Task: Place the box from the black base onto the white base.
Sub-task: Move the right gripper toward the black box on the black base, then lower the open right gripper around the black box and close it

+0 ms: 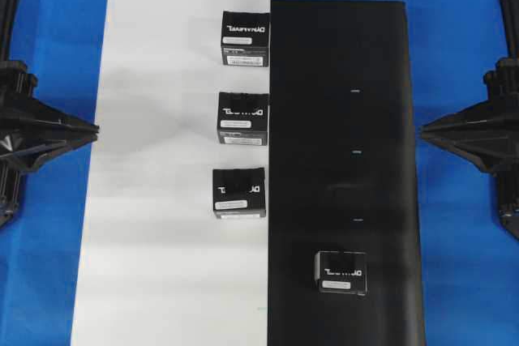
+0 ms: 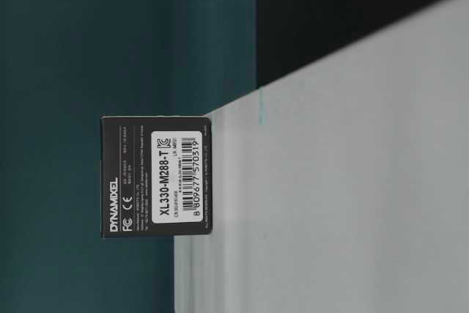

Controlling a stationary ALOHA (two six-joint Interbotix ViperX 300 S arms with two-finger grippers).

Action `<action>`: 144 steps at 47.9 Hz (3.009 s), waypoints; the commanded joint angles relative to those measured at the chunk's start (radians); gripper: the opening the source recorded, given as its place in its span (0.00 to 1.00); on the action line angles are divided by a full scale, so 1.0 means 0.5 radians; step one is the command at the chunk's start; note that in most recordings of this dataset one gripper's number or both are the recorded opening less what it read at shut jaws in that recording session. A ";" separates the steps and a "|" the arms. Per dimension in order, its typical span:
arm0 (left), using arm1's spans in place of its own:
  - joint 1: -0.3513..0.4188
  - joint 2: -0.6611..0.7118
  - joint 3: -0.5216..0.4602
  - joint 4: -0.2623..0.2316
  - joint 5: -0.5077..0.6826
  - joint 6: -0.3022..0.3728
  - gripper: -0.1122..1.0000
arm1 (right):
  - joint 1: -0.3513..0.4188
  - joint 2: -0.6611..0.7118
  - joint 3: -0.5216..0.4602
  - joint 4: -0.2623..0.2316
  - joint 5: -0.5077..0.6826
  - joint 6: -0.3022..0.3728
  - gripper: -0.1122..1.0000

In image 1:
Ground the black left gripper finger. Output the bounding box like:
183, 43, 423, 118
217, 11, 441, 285
34, 135, 98, 170
38, 101, 100, 133

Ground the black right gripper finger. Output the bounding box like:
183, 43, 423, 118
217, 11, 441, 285
418, 103, 482, 134
419, 135, 485, 170

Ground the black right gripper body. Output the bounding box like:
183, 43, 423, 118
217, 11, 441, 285
476, 58, 518, 173

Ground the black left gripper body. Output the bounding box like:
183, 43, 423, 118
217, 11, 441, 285
1, 61, 53, 174

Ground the black dynamixel box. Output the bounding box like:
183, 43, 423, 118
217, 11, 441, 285
212, 168, 267, 220
221, 11, 270, 67
217, 92, 269, 146
314, 250, 368, 296

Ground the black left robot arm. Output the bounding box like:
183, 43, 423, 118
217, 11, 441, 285
1, 0, 100, 225

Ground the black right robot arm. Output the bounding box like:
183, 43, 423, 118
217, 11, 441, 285
419, 0, 518, 237

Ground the black base board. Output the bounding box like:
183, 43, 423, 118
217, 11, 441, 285
268, 0, 426, 345

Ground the white base board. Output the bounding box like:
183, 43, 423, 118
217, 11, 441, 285
71, 0, 271, 345

